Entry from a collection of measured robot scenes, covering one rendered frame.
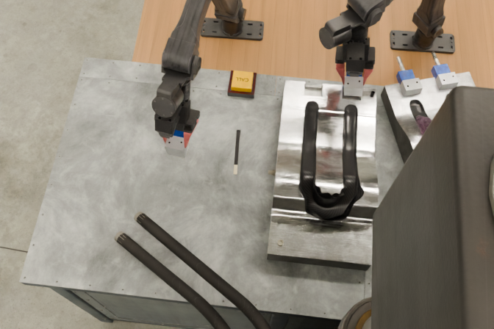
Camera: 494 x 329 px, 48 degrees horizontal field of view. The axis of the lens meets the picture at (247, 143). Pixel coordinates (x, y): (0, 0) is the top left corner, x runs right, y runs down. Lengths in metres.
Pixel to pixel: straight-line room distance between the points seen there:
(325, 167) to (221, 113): 0.37
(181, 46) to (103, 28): 1.64
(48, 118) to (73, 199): 1.14
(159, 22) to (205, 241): 0.74
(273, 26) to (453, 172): 1.58
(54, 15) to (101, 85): 1.33
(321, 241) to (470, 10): 0.96
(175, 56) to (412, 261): 1.03
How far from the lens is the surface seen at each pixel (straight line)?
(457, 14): 1.98
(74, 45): 2.90
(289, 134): 1.53
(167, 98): 1.27
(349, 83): 1.55
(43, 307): 2.41
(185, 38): 1.31
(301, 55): 1.77
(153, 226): 1.49
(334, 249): 1.45
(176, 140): 1.46
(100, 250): 1.54
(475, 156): 0.28
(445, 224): 0.28
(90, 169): 1.63
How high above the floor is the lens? 2.24
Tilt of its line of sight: 64 degrees down
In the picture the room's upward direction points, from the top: straight up
